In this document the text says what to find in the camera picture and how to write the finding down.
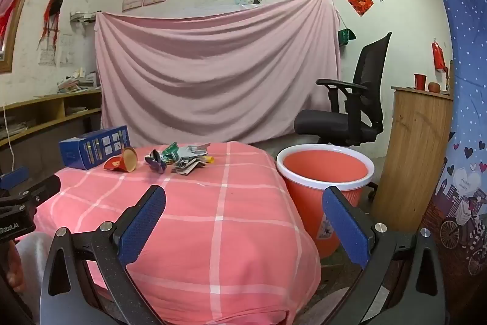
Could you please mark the person's left hand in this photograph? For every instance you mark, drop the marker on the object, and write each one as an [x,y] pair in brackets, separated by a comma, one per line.
[16,271]

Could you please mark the white paper notice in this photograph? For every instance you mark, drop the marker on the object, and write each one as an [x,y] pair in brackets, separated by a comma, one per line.
[49,52]

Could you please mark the wooden shelf unit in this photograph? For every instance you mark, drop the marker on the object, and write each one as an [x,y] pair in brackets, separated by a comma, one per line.
[49,108]

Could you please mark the grey cloth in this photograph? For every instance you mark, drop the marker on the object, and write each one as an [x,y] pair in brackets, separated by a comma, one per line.
[32,271]

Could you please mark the stack of books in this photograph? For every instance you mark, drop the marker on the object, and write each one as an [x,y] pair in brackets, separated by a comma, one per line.
[78,81]

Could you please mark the wooden cabinet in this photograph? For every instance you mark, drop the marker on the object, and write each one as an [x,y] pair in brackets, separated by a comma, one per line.
[411,157]

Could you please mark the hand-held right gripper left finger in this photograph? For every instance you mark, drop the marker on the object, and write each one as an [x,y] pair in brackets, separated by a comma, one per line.
[142,226]

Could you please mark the white toothpaste tube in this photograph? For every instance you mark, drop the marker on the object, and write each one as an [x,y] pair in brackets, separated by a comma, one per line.
[186,167]

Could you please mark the white sachet wrapper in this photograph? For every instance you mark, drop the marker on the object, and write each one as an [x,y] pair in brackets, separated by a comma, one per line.
[194,150]

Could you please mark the blue wrapper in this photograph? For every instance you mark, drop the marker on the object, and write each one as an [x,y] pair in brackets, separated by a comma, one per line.
[156,161]

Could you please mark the wooden window frame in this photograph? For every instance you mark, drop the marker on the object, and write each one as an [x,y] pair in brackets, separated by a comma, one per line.
[15,39]

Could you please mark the orange bucket with white rim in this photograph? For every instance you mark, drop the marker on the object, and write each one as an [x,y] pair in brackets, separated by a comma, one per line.
[323,165]

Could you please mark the pink checkered blanket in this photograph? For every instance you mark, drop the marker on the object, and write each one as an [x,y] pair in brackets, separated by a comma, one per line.
[228,214]

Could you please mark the red plastic cup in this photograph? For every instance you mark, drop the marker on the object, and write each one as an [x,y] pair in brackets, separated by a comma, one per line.
[419,81]

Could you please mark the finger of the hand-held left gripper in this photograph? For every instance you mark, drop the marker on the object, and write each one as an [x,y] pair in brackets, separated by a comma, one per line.
[43,188]
[15,177]

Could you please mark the red tassel decoration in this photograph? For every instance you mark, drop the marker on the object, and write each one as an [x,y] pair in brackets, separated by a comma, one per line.
[53,11]

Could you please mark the crushed red paper cup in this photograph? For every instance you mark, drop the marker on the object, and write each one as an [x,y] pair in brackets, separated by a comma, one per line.
[125,159]

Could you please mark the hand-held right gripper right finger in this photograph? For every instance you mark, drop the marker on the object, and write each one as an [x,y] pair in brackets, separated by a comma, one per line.
[344,229]

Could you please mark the metal wall shelf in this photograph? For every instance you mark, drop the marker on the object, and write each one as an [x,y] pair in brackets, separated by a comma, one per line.
[83,17]

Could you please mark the pink hanging sheet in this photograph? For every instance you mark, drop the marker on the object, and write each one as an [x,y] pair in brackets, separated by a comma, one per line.
[209,73]

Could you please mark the round orange fruit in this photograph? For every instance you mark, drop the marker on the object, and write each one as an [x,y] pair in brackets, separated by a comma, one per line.
[434,87]

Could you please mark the blue cardboard box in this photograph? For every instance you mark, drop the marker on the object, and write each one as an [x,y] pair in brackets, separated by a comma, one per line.
[91,150]

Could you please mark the red hanging ornament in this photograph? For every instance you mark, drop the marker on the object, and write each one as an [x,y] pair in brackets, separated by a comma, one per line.
[438,56]

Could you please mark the black office chair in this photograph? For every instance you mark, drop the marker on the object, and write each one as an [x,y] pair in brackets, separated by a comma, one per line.
[361,108]

